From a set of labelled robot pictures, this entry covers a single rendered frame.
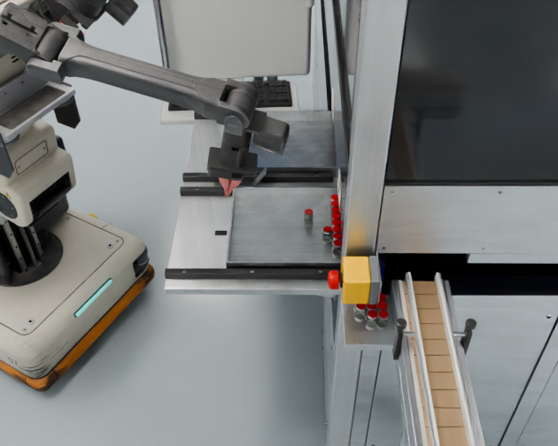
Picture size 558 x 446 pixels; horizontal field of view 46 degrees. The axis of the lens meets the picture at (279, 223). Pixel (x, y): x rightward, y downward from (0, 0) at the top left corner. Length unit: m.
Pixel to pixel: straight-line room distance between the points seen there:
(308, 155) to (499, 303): 0.65
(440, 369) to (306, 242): 0.46
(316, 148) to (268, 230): 0.35
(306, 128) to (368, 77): 0.84
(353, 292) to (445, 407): 0.28
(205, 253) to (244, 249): 0.09
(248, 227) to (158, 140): 1.84
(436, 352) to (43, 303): 1.45
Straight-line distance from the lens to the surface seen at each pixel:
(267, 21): 2.21
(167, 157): 3.30
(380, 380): 1.79
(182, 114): 2.16
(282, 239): 1.59
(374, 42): 1.08
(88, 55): 1.31
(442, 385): 1.32
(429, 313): 1.42
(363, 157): 1.21
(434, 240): 1.38
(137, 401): 2.41
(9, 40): 1.33
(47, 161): 2.07
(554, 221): 1.41
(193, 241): 1.61
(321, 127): 1.94
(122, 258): 2.46
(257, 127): 1.27
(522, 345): 1.73
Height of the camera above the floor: 2.03
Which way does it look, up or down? 44 degrees down
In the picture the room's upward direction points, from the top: 1 degrees counter-clockwise
